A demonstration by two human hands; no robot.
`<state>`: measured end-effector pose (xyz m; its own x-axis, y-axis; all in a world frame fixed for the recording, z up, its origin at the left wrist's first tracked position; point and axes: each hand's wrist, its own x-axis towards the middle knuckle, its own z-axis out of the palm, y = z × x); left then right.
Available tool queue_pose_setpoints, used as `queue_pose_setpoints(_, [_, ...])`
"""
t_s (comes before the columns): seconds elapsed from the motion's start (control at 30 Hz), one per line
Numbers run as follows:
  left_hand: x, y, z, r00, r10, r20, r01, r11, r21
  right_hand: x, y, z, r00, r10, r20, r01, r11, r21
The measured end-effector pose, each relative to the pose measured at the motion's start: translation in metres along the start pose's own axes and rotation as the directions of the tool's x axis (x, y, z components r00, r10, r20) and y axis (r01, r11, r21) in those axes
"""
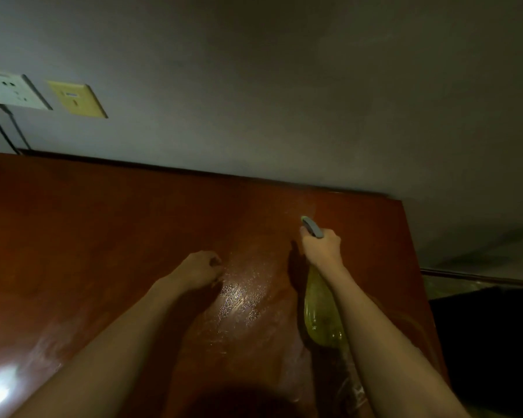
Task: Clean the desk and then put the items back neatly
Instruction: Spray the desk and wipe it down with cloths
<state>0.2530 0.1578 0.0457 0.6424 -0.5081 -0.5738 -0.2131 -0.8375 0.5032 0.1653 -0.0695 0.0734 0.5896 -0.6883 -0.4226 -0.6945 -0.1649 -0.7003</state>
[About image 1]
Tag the person's left forearm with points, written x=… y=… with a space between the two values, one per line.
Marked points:
x=96 y=361

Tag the yellow wall sticker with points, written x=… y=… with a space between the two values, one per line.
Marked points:
x=77 y=100

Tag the reddish wooden desk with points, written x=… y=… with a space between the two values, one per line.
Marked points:
x=87 y=230

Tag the person's left hand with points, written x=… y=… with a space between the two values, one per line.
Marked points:
x=196 y=270

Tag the person's right forearm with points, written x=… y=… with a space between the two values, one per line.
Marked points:
x=392 y=352

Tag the yellow green spray bottle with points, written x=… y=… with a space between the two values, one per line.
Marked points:
x=321 y=317

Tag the white wall outlet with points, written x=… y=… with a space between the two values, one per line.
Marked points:
x=13 y=89

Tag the person's right hand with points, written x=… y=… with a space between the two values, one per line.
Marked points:
x=322 y=250

